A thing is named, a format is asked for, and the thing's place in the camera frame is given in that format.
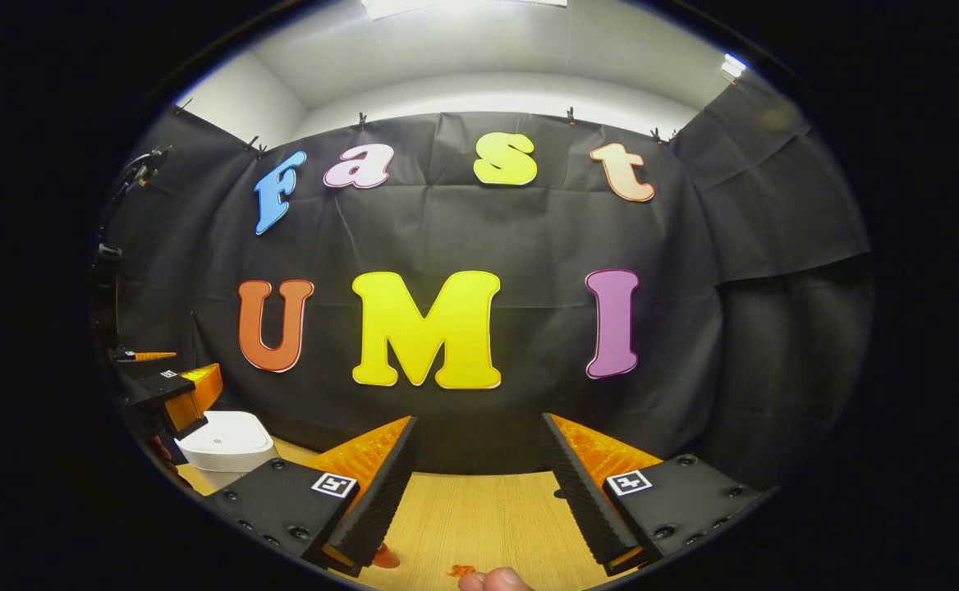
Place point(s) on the wooden desktop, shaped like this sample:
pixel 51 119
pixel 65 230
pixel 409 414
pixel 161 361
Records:
pixel 488 517

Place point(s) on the white desktop garbage bin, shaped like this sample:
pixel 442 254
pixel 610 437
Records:
pixel 225 439

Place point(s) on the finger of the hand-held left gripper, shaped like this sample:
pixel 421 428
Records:
pixel 147 387
pixel 130 357

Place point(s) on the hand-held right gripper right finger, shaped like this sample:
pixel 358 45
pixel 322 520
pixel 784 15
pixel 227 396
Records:
pixel 582 501

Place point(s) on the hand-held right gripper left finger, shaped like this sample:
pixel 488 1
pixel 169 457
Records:
pixel 377 501

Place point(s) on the ceiling light panel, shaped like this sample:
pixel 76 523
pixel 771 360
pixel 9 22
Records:
pixel 447 6
pixel 733 65

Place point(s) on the black backdrop cloth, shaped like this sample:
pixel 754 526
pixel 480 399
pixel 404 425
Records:
pixel 529 238

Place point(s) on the red pop can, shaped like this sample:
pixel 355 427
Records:
pixel 384 558

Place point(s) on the black stand with clamp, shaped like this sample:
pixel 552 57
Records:
pixel 141 172

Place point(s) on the orange paper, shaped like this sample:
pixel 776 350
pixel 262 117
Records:
pixel 461 570

